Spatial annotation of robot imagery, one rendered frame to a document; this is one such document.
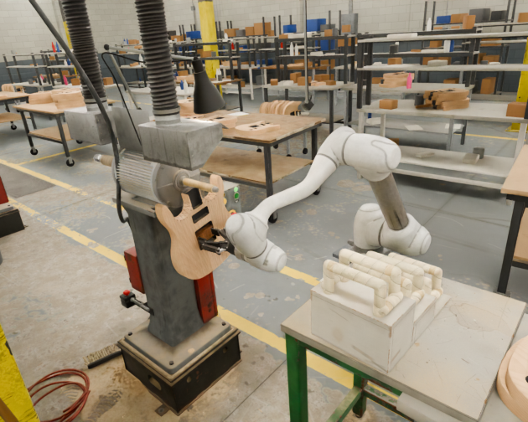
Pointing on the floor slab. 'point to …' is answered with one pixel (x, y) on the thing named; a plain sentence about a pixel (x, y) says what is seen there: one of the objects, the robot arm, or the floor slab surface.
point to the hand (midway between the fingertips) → (206, 235)
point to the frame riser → (210, 376)
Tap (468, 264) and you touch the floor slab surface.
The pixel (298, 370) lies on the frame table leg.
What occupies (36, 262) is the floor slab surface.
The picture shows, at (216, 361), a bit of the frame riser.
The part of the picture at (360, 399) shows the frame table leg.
